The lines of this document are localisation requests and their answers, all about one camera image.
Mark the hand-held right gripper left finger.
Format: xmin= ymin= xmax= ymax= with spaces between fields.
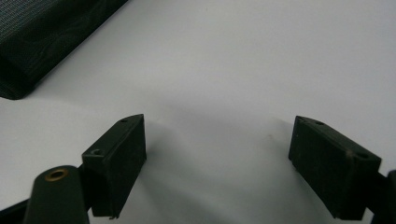
xmin=81 ymin=113 xmax=148 ymax=219

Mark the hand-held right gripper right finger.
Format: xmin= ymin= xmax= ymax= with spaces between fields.
xmin=288 ymin=115 xmax=382 ymax=221

